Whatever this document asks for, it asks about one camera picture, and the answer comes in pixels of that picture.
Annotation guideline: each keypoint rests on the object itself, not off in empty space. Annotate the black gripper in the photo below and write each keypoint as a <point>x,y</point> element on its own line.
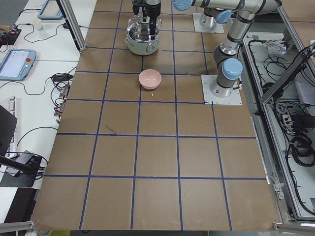
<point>150,11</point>

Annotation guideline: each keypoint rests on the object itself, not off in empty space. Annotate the glass pot lid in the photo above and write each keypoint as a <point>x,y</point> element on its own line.
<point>138,30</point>

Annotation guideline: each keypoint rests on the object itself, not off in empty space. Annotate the steel pot with green base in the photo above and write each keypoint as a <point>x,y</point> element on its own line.
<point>144,49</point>

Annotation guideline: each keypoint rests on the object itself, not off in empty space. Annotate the pink bowl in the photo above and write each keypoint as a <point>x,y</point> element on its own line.
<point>150,79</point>

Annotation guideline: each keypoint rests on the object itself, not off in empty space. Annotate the far blue teach pendant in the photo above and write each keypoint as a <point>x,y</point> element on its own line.
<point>50,11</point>

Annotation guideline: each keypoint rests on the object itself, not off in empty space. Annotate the blue teach pendant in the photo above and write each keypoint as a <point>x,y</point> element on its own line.
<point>50,11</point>
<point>16,64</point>

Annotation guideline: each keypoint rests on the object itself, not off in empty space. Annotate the white paper cup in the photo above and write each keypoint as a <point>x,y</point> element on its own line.
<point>38,24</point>

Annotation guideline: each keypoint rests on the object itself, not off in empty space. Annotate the near blue teach pendant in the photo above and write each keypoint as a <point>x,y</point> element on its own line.
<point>16,64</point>

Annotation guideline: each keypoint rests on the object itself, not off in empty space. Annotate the white keyboard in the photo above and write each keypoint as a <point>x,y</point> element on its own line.
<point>9,104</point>

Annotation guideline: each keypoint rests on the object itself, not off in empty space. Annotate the black monitor stand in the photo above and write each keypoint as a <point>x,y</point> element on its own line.
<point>22,169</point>

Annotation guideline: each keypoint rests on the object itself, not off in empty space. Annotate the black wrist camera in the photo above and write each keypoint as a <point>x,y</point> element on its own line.
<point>136,5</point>

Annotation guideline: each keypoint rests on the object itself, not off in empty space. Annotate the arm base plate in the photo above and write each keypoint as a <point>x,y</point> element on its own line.
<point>215,95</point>
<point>206,24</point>

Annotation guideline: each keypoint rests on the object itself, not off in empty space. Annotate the aluminium frame post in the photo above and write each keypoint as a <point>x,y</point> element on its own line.
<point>71,21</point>

